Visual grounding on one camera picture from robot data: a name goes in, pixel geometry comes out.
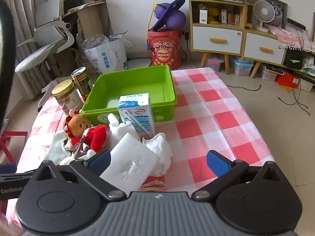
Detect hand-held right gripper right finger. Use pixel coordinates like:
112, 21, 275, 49
191, 150, 283, 201

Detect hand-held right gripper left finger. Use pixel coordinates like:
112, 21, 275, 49
33, 149, 127, 201

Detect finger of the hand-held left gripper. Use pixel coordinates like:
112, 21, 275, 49
73, 138, 95, 162

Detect reindeer plush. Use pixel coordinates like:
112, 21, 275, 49
63, 110, 108, 164

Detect white sponge block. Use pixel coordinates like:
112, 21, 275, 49
100, 133, 160, 193

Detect white cloth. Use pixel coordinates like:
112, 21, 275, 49
142, 133, 173, 177
107, 113, 139, 150

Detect green plastic bin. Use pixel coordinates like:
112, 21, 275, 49
81, 65, 178, 126

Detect red white checkered tablecloth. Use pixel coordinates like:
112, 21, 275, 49
6, 67, 276, 227

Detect tin can with gold lid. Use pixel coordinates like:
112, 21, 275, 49
51, 79, 83, 115

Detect blue white milk carton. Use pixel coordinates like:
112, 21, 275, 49
118, 93, 156, 140

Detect brown snack wrapper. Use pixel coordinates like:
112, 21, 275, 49
142, 180, 168, 192

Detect green yellow tin can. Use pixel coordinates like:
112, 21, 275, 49
71, 67, 93, 102

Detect white shopping bag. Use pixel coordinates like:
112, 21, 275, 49
84, 31, 130, 75

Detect blue lid storage box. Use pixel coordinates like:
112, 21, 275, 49
233, 57, 254, 77

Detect clear storage box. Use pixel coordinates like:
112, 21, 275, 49
205, 54, 225, 72
261, 64, 278, 82

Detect pale round floor pad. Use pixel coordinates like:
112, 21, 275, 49
127, 58, 152, 70

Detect white mesh office chair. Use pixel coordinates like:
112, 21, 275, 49
15, 0, 75, 113

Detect clear plastic bag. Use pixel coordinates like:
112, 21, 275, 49
81, 35, 109, 52

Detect red plastic crate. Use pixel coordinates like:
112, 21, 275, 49
276, 73, 301, 89

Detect low wooden drawer cabinet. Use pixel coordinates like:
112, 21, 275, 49
242, 27, 288, 79

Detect tall wooden shelf cabinet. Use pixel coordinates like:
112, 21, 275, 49
187, 0, 246, 75

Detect red snack bucket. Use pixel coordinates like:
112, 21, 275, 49
147, 28, 185, 70

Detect black box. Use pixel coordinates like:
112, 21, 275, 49
284, 49, 306, 70

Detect wooden desk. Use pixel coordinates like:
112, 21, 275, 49
61, 0, 111, 42

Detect brown boxes on shelf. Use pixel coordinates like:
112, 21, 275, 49
221, 9, 240, 25

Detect pink patterned cloth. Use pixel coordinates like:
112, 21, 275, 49
271, 26, 315, 54

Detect black monitor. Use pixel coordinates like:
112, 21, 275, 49
63, 0, 83, 14

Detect yellow toy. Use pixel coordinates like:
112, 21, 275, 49
208, 7, 220, 24

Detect grey curtain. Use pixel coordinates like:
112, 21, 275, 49
0, 0, 62, 99

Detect purple bouncing ball toy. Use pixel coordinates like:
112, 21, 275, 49
148, 0, 187, 32

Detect small white desk fan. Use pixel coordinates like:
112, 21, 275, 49
253, 0, 275, 33

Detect red wooden frame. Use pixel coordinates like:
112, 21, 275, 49
0, 131, 28, 164

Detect black floor cable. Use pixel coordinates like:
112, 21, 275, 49
228, 84, 261, 92

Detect dark picture frame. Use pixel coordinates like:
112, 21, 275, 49
264, 0, 288, 30

